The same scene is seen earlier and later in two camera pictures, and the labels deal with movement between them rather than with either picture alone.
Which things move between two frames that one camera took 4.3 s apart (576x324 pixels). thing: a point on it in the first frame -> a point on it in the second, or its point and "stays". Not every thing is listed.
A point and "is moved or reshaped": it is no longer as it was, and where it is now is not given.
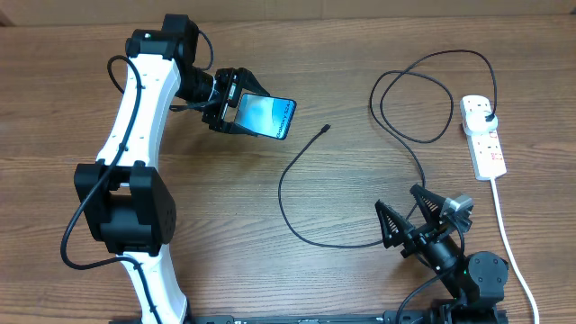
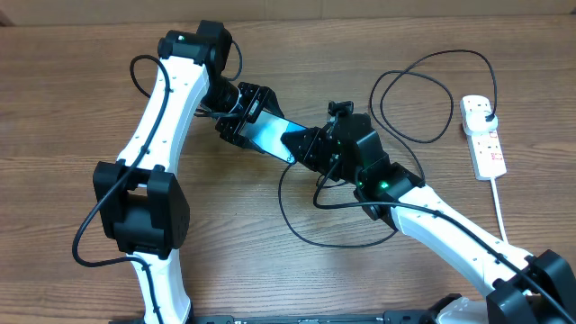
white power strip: x=487 y=153 stays
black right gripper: x=418 y=236 -> x=315 y=139
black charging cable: x=384 y=129 -> x=317 y=189
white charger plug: x=475 y=122 stays
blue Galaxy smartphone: x=267 y=115 is moved or reshaped
